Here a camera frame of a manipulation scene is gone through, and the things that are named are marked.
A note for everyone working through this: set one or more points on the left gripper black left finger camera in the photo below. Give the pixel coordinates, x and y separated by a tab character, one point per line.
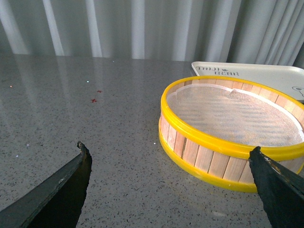
55	203

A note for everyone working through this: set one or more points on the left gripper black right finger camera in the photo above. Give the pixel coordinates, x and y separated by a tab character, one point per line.
281	191

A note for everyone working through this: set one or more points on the white bear print tray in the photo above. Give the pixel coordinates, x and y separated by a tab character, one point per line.
287	79

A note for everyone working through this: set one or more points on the white mesh steamer liner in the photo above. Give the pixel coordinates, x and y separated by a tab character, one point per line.
235	115

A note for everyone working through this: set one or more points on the yellow rimmed bamboo steamer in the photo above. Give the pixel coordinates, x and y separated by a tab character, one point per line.
217	161

